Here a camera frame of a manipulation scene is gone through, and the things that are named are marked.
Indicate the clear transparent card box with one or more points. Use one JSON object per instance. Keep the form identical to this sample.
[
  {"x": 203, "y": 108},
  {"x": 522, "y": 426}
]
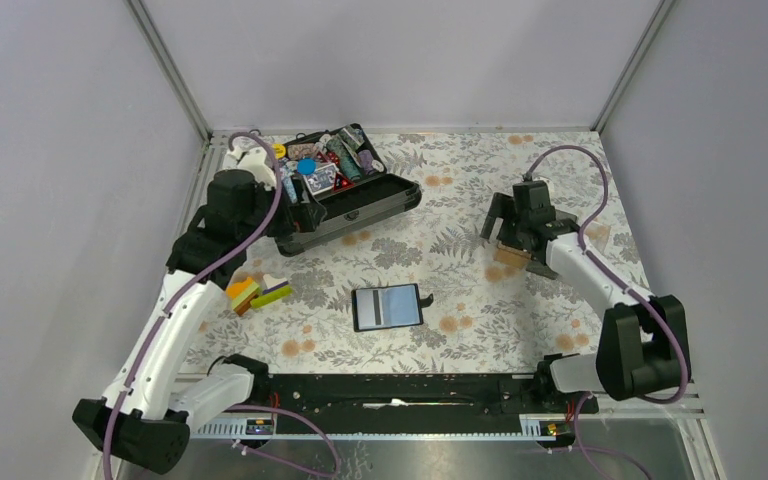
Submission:
[{"x": 599, "y": 235}]

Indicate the smoky grey transparent card box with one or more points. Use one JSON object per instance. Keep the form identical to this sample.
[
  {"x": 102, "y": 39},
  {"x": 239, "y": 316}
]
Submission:
[{"x": 534, "y": 266}]

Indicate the black card holder wallet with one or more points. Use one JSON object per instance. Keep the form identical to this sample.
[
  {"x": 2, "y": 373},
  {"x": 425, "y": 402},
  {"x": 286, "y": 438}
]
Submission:
[{"x": 405, "y": 306}]

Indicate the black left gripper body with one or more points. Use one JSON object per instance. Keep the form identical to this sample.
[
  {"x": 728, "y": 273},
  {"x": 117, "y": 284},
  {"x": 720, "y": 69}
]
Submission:
[{"x": 292, "y": 218}]

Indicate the yellow round chip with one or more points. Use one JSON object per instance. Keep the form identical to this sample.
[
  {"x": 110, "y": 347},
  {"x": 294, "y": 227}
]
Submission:
[{"x": 280, "y": 150}]

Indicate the black poker chip case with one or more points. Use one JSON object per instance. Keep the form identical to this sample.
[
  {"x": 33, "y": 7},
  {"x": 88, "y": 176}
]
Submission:
[{"x": 377, "y": 195}]

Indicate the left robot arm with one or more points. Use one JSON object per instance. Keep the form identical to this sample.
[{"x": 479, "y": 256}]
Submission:
[{"x": 139, "y": 418}]

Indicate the red triangular dealer button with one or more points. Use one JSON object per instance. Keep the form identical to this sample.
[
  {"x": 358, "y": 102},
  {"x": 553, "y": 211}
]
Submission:
[{"x": 341, "y": 183}]

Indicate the blue round dealer chip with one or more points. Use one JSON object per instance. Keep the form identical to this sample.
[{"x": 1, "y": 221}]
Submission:
[{"x": 306, "y": 166}]

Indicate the green purple toy block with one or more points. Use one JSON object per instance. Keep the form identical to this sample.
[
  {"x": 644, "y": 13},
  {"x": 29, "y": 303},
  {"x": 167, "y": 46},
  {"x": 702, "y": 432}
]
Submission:
[{"x": 274, "y": 289}]

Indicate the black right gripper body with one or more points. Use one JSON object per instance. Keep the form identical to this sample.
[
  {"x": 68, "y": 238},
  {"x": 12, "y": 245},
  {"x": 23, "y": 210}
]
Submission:
[{"x": 502, "y": 207}]

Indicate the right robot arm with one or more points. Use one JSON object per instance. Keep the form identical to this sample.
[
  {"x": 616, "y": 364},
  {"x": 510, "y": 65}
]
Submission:
[{"x": 642, "y": 347}]

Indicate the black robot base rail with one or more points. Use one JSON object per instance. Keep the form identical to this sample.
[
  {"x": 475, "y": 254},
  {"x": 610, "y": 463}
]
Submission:
[{"x": 489, "y": 393}]

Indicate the silver credit card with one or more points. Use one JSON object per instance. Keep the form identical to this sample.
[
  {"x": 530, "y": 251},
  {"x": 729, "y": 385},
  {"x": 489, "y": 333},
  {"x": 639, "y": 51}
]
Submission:
[{"x": 371, "y": 309}]

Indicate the blue playing card deck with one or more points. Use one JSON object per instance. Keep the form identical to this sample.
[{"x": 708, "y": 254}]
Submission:
[{"x": 322, "y": 179}]

